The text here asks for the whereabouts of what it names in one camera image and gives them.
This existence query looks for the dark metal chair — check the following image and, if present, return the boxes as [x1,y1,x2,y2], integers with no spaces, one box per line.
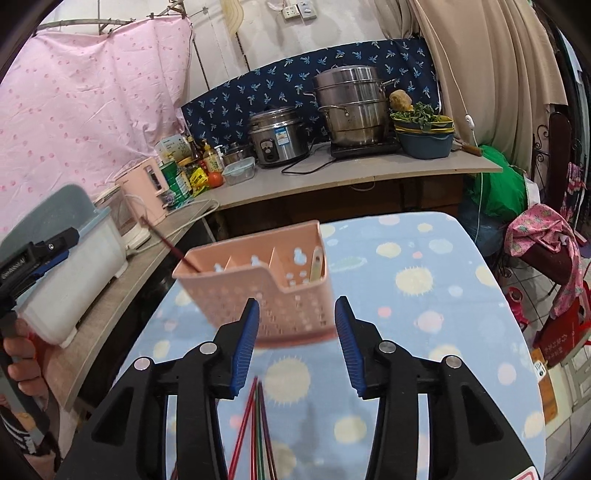
[531,111,583,287]

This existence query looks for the black power cable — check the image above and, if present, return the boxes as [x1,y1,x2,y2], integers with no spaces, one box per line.
[281,138,333,176]

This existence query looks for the green chopstick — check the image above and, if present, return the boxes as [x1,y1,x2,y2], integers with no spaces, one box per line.
[259,382,266,480]

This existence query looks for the pink strawberry print cloth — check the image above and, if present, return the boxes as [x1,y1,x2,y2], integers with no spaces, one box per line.
[504,205,591,319]

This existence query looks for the wooden counter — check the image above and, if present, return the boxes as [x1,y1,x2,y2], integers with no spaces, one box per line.
[44,141,505,411]

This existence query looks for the person's left hand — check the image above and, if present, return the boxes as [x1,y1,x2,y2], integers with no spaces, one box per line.
[2,318,49,400]

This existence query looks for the pink electric kettle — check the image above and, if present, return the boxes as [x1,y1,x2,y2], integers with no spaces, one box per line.
[115,157,171,210]

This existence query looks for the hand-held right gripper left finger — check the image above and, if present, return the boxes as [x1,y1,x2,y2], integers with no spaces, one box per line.
[55,298,262,480]

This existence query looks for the yellow label sauce bottle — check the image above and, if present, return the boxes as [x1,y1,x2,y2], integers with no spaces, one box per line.
[202,141,221,174]

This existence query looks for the clear food container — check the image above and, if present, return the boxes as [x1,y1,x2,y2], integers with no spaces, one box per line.
[222,157,257,186]

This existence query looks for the beige curtain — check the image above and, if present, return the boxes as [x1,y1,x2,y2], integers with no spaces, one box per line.
[409,0,568,153]

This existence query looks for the green plastic bag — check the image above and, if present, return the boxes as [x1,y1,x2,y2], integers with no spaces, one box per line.
[464,145,532,222]

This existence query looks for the blue plastic basin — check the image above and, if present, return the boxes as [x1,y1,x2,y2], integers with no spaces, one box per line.
[394,124,457,160]

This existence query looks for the black induction cooker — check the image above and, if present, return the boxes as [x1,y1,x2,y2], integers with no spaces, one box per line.
[329,136,402,161]

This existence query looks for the white jar with green print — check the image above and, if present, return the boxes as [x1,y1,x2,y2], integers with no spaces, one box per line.
[154,135,192,163]

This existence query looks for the brown potato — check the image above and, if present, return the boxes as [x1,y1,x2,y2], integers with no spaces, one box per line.
[389,90,414,113]

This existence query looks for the small steel pot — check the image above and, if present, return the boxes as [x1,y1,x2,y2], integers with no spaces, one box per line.
[223,142,254,166]

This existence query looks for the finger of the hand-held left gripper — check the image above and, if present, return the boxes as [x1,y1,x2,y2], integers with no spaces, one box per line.
[0,258,71,298]
[0,227,79,268]

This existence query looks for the white wall socket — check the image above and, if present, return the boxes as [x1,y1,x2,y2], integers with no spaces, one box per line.
[283,2,319,21]

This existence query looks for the leafy greens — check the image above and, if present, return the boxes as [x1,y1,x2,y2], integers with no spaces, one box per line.
[392,102,439,125]

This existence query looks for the white cable with switch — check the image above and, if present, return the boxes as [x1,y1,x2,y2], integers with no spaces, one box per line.
[427,0,490,217]

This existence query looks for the steel rice cooker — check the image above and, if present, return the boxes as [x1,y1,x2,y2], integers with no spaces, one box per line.
[248,107,311,168]

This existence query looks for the pink dotted sheet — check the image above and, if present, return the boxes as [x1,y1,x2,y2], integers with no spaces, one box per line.
[0,11,195,241]

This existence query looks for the navy floral cloth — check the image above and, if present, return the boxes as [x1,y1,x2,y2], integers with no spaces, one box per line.
[180,38,444,153]

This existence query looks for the yellow bowl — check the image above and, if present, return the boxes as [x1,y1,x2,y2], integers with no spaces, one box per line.
[392,115,455,131]

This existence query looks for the dark red chopstick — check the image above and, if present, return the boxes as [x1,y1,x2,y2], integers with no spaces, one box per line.
[261,383,279,480]
[140,219,202,273]

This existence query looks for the white box with blue lid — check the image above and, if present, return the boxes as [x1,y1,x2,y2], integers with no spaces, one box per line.
[0,184,129,347]

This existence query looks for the white power cable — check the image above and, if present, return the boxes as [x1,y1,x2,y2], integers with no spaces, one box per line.
[139,198,220,252]

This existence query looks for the pink plastic utensil basket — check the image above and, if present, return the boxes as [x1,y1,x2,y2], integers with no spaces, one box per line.
[172,220,334,348]

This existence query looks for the steel steamer pot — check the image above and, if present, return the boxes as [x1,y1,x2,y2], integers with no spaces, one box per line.
[302,65,399,147]

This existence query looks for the yellow packet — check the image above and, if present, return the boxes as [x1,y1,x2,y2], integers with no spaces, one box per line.
[189,167,211,193]

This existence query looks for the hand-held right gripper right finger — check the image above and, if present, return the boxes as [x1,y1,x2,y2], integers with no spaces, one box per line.
[335,295,541,480]

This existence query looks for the blue planet print tablecloth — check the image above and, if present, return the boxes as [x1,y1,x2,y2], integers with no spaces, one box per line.
[60,210,548,480]

